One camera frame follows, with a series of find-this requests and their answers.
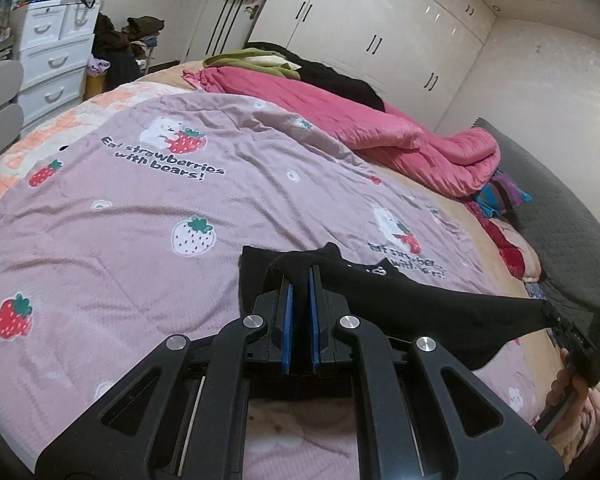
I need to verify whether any black cloth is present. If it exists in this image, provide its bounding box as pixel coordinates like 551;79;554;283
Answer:
247;41;386;111

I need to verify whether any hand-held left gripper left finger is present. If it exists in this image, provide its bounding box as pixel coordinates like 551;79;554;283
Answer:
35;280;294;480

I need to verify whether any green cloth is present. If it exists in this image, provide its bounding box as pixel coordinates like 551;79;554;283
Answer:
202;47;301;81

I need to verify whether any pale plush blanket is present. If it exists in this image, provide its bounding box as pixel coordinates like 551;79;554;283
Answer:
550;380;600;466

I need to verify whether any white wardrobe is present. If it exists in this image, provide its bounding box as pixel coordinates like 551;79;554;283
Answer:
185;0;498;131

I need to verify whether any red cloth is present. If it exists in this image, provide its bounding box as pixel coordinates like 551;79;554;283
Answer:
472;200;548;281

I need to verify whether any pink strawberry printed blanket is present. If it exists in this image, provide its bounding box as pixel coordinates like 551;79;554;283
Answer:
0;92;551;480

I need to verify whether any grey cushioned chair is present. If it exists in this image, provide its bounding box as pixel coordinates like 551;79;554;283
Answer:
0;59;26;171

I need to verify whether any grey padded headboard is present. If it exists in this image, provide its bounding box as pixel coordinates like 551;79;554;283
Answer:
472;117;600;356

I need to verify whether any pink quilt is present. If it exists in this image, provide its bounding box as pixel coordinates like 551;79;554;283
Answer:
182;65;501;198

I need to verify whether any white drawer unit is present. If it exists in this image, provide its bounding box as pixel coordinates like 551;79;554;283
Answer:
10;0;101;128

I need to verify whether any black t-shirt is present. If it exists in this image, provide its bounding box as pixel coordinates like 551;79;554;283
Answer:
240;242;548;368

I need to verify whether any dark clothes pile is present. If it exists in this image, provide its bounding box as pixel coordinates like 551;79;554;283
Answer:
92;12;166;93

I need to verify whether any striped colourful cloth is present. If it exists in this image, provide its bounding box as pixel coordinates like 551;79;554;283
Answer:
475;170;533;218

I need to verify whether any person's right hand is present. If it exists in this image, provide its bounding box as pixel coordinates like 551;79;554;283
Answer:
549;349;590;412

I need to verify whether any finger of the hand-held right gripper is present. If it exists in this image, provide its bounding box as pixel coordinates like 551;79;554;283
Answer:
542;301;570;342

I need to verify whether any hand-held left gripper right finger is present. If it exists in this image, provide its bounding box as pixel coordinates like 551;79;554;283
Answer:
307;265;566;480

